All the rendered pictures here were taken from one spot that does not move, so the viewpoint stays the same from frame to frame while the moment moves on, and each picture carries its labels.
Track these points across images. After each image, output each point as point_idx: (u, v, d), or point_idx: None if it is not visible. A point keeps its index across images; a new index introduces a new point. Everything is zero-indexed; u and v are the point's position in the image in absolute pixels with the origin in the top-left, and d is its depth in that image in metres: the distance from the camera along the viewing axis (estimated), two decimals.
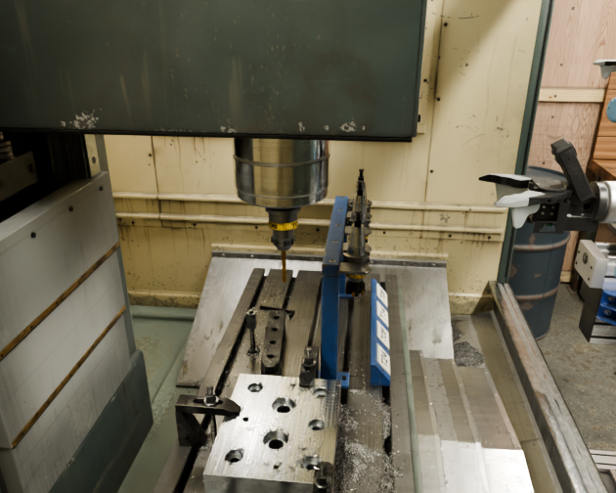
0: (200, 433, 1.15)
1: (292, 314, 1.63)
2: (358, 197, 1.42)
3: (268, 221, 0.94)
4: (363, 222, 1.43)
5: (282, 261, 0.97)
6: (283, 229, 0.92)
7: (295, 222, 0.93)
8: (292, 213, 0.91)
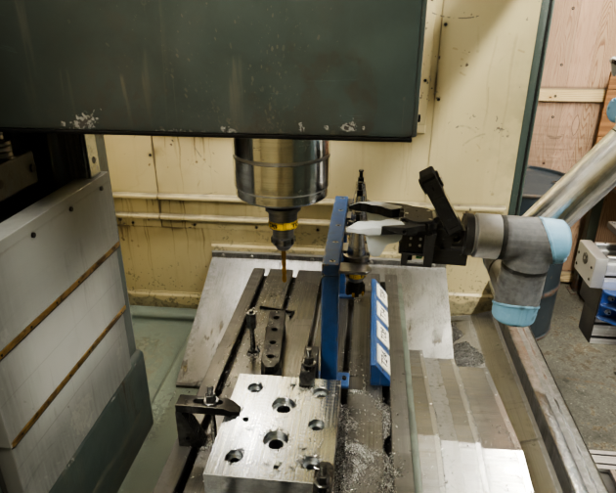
0: (200, 433, 1.15)
1: (292, 314, 1.63)
2: (358, 198, 1.42)
3: (268, 221, 0.94)
4: None
5: (282, 261, 0.97)
6: (283, 229, 0.92)
7: (295, 222, 0.93)
8: (292, 213, 0.91)
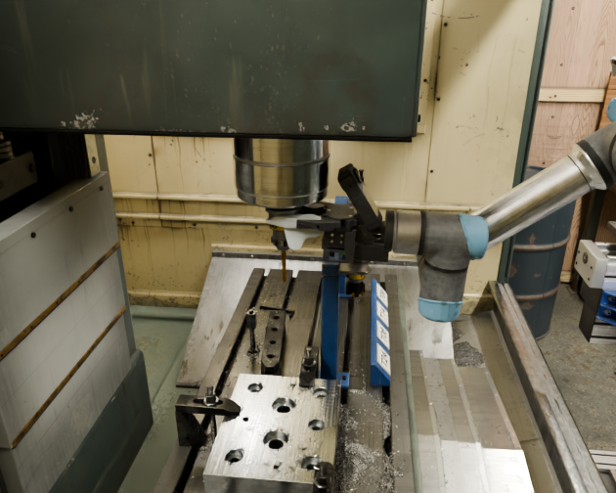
0: (200, 433, 1.15)
1: (292, 314, 1.63)
2: None
3: None
4: None
5: (282, 261, 0.97)
6: (283, 229, 0.92)
7: None
8: (292, 213, 0.91)
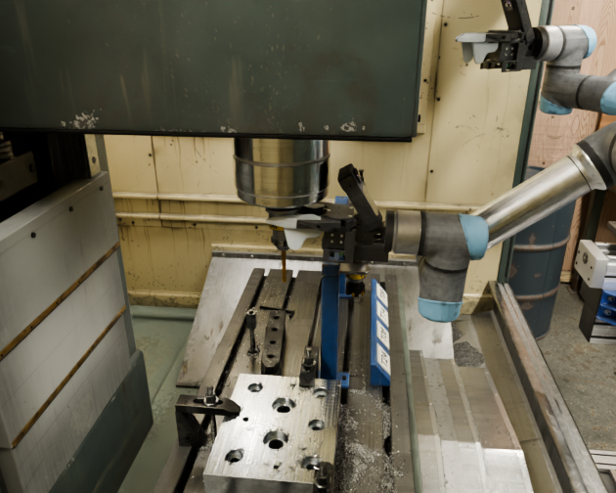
0: (200, 433, 1.15)
1: (292, 314, 1.63)
2: None
3: None
4: None
5: (282, 261, 0.97)
6: (283, 229, 0.92)
7: None
8: (292, 213, 0.91)
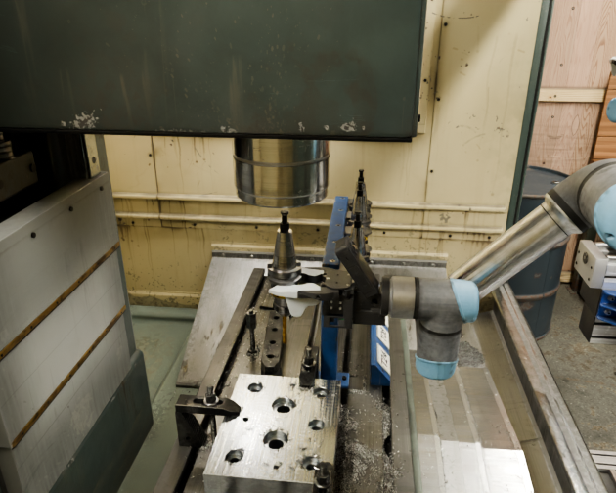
0: (200, 433, 1.15)
1: (292, 314, 1.63)
2: (358, 198, 1.42)
3: None
4: (363, 223, 1.43)
5: (283, 325, 1.03)
6: (284, 297, 0.98)
7: None
8: (293, 284, 0.96)
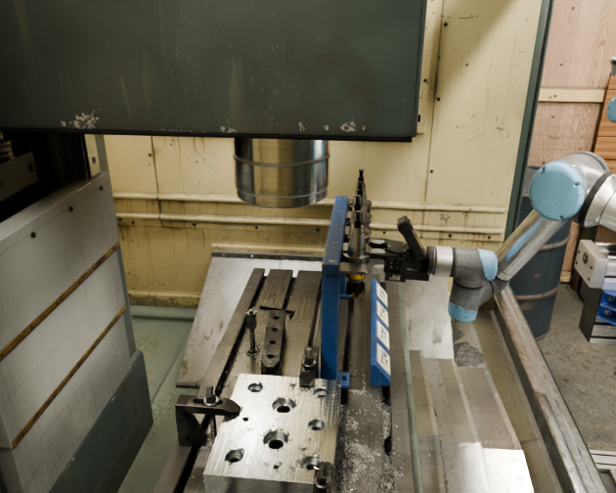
0: (200, 433, 1.15)
1: (292, 314, 1.63)
2: None
3: None
4: None
5: None
6: None
7: None
8: None
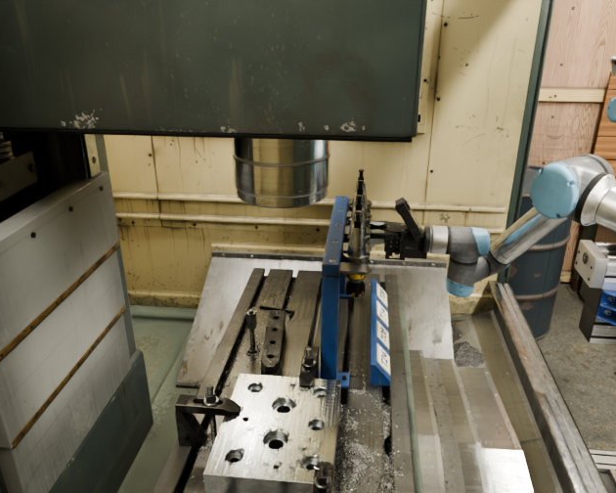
0: (200, 433, 1.15)
1: (292, 314, 1.63)
2: None
3: None
4: None
5: None
6: None
7: None
8: None
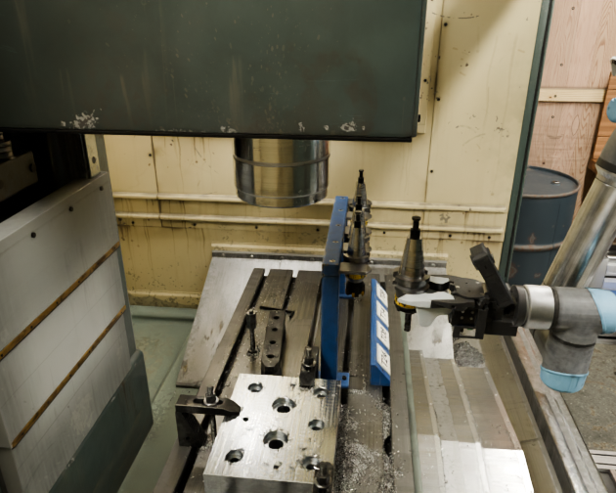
0: (200, 433, 1.15)
1: (292, 314, 1.63)
2: (413, 242, 0.90)
3: None
4: (419, 282, 0.91)
5: None
6: None
7: None
8: None
